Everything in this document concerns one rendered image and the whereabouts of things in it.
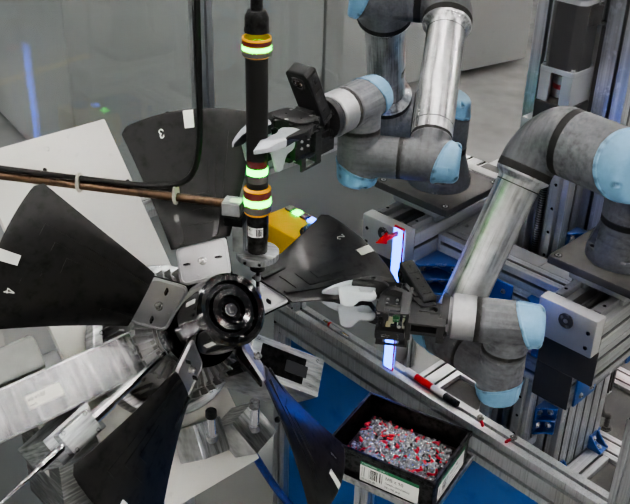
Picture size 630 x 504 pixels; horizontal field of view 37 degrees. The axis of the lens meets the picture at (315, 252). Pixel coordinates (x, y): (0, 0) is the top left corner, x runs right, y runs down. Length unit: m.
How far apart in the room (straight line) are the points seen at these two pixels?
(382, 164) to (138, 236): 0.46
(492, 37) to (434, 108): 4.55
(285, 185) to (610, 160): 1.23
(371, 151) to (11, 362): 0.69
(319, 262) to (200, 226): 0.24
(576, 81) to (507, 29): 4.22
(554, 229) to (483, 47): 4.05
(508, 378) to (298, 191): 1.18
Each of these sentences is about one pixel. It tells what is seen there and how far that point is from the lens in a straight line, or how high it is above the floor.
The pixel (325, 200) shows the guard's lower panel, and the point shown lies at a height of 0.81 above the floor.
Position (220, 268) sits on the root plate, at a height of 1.25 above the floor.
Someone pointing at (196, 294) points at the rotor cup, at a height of 1.25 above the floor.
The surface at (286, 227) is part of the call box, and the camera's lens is 2.03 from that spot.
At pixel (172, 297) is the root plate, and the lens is 1.50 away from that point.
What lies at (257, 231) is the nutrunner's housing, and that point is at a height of 1.32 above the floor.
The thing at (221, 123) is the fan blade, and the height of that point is 1.43.
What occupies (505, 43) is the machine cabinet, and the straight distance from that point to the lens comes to 6.36.
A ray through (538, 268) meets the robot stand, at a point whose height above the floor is 0.95.
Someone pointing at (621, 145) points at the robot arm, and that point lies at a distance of 1.55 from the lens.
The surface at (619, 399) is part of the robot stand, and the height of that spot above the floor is 0.21.
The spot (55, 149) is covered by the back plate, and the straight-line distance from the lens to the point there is 1.76.
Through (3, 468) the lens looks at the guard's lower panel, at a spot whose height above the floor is 0.43.
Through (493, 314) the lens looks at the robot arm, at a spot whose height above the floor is 1.20.
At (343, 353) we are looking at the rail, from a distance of 2.05.
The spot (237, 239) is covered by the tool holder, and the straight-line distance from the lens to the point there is 1.53.
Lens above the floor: 2.04
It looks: 30 degrees down
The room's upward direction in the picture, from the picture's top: 2 degrees clockwise
